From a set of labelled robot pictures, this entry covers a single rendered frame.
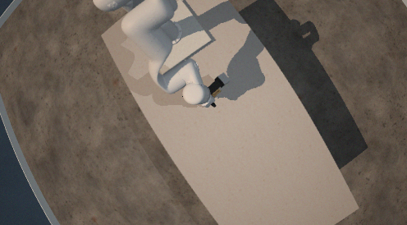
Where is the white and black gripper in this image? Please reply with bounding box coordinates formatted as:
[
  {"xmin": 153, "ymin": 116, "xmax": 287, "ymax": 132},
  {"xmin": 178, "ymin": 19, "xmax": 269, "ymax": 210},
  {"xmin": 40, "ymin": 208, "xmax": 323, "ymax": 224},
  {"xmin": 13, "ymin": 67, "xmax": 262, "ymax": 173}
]
[{"xmin": 201, "ymin": 94, "xmax": 217, "ymax": 108}]

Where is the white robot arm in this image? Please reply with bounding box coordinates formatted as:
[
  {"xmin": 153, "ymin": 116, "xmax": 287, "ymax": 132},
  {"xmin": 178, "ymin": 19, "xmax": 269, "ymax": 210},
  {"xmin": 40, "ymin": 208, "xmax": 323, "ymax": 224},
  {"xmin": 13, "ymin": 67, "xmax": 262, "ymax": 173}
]
[{"xmin": 93, "ymin": 0, "xmax": 230, "ymax": 105}]

